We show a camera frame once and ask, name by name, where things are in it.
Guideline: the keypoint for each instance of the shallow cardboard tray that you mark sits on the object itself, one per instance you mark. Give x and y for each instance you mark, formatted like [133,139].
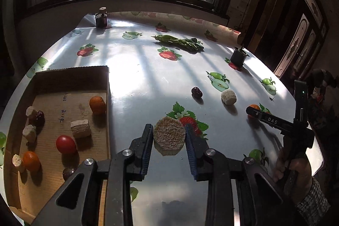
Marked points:
[53,127]

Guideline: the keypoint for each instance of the dark jar with spool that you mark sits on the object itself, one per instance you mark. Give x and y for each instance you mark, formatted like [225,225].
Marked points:
[101,18]

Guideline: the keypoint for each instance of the bundle of green vegetables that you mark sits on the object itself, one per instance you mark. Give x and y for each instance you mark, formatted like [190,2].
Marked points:
[192,45]

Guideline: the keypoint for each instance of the wooden cabinet doors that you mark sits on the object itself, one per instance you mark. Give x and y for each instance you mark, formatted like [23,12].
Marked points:
[305,43]

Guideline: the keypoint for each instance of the dark red date back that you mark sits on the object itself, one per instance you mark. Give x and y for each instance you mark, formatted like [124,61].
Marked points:
[196,93]

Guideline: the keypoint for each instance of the right human hand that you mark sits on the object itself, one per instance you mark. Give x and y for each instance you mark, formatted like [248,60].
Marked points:
[304,179]

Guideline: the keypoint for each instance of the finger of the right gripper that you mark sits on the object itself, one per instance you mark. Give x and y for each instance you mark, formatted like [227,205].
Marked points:
[276,122]

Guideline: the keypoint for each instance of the orange tangerine front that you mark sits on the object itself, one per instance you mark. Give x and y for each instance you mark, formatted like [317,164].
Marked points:
[31,161]

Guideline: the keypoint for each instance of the orange tangerine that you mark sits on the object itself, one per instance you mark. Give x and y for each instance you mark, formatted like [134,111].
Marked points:
[253,111]
[31,161]
[97,105]

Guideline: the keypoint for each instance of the small black box weight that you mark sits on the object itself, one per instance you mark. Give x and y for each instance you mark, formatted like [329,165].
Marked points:
[238,57]

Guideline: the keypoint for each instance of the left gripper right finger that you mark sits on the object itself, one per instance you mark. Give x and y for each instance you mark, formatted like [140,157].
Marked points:
[195,148]

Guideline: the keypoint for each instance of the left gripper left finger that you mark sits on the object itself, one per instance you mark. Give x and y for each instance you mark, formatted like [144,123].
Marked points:
[141,148]

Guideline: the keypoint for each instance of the fruit-print tablecloth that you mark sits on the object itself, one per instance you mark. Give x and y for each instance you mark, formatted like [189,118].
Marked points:
[149,81]

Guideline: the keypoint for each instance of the red cherry tomato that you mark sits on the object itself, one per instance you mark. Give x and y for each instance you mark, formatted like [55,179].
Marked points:
[65,145]

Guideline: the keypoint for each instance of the patterned sleeve forearm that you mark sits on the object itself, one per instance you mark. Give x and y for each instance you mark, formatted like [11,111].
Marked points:
[314,206]

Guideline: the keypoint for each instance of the beige cylindrical cork block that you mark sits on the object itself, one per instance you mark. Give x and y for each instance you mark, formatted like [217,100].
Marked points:
[80,128]

